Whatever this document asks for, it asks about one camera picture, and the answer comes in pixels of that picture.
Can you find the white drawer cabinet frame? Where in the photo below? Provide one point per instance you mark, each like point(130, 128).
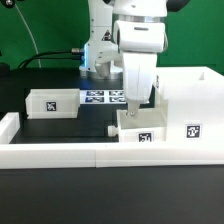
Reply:
point(192, 103)

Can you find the fiducial marker sheet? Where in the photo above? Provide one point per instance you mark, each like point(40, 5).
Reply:
point(102, 97)

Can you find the white rear drawer box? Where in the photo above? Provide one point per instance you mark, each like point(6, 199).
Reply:
point(52, 103)

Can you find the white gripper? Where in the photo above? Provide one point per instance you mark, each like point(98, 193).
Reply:
point(138, 44)

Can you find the white drawer box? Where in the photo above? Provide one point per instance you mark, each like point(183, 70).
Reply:
point(52, 103)
point(148, 126)

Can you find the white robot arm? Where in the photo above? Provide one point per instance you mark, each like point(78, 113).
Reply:
point(102, 59)

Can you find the white U-shaped boundary fence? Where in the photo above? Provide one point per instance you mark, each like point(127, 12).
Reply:
point(97, 155)

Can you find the white front drawer box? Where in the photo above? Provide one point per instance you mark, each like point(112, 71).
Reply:
point(148, 126)

